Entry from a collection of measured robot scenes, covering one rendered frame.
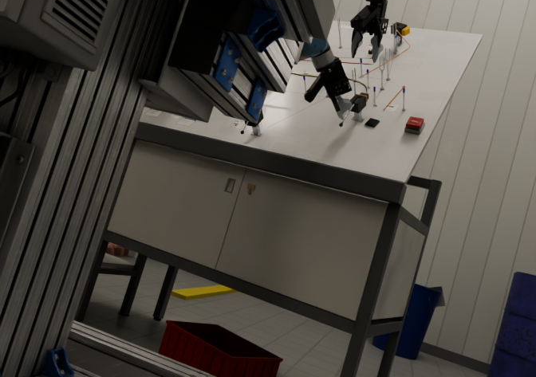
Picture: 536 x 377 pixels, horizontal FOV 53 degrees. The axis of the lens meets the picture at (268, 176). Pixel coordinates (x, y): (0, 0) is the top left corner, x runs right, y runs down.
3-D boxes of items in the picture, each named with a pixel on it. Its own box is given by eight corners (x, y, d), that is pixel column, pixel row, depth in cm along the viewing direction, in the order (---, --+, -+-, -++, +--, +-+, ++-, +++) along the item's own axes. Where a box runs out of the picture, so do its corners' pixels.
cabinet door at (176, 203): (214, 269, 197) (246, 166, 201) (106, 229, 223) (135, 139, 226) (217, 269, 199) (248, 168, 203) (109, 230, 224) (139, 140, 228)
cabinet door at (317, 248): (354, 320, 171) (388, 202, 175) (214, 269, 197) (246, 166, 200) (356, 320, 174) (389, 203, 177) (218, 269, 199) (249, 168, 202)
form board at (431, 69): (131, 123, 227) (129, 119, 226) (253, 16, 290) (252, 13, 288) (404, 186, 173) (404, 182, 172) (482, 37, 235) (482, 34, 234)
